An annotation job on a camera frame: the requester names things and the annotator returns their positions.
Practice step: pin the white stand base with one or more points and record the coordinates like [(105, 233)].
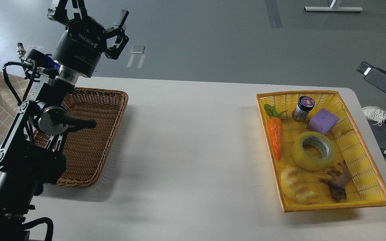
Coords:
[(333, 6)]

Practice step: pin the yellow plastic basket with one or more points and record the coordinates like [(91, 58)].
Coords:
[(366, 189)]

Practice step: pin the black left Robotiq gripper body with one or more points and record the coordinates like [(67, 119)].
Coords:
[(81, 46)]

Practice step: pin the orange toy carrot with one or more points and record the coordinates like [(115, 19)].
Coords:
[(275, 129)]

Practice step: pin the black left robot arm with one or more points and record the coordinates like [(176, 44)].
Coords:
[(50, 107)]

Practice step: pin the white sneaker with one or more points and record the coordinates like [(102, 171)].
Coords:
[(375, 114)]

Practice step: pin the brown wicker basket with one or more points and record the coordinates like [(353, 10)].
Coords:
[(86, 150)]

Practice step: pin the purple sponge block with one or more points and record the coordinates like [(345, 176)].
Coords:
[(323, 122)]

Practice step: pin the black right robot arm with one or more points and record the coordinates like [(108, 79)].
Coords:
[(372, 75)]

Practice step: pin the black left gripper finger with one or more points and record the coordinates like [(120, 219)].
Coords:
[(57, 11), (114, 51)]

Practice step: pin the small dark jar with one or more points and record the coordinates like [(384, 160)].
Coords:
[(304, 105)]

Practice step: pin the grey floor plate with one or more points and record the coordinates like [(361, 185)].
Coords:
[(137, 49)]

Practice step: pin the brown toy animal figure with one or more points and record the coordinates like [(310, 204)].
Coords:
[(337, 185)]

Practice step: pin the toy bread croissant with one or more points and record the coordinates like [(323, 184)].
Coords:
[(294, 189)]

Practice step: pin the yellow tape roll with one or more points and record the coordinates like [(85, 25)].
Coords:
[(313, 151)]

